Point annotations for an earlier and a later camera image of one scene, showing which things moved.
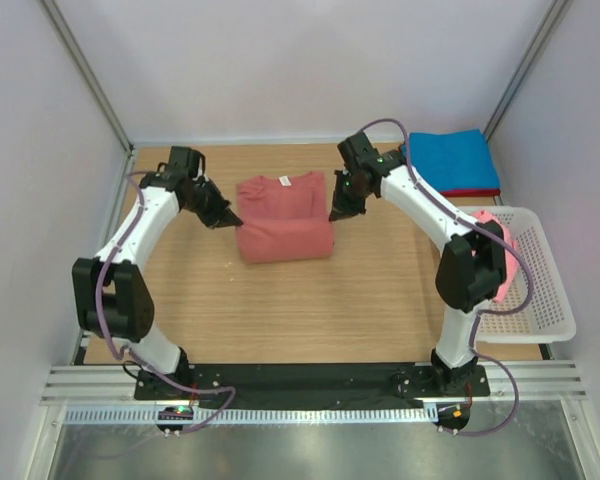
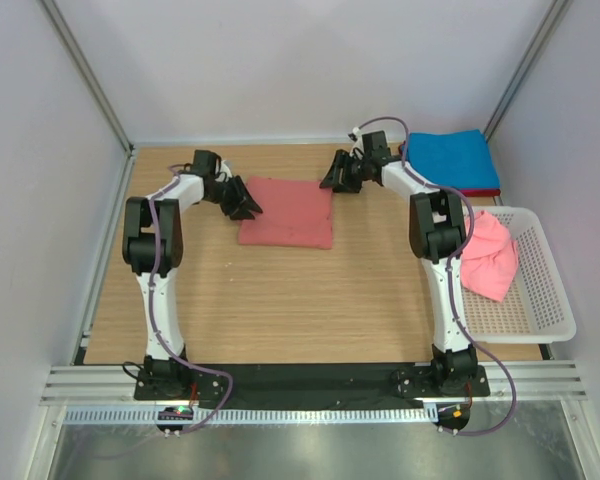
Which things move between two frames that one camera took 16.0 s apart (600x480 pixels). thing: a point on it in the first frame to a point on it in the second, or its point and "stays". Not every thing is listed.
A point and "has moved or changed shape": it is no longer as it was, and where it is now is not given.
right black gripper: x=341 y=203 to x=340 y=162
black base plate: x=312 y=383 stays
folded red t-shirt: x=478 y=192 stays
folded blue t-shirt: x=456 y=160 stays
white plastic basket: x=548 y=316 stays
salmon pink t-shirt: x=283 y=218 has moved or changed shape
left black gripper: x=228 y=219 to x=240 y=192
